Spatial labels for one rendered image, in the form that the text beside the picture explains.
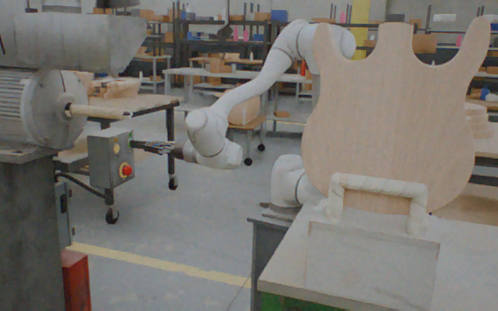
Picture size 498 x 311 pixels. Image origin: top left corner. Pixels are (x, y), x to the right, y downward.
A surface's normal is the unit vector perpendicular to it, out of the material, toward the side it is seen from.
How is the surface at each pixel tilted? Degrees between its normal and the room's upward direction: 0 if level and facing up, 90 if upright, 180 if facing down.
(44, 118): 92
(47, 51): 90
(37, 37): 90
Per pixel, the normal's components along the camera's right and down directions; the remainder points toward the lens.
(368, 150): -0.34, 0.24
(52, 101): 0.90, 0.07
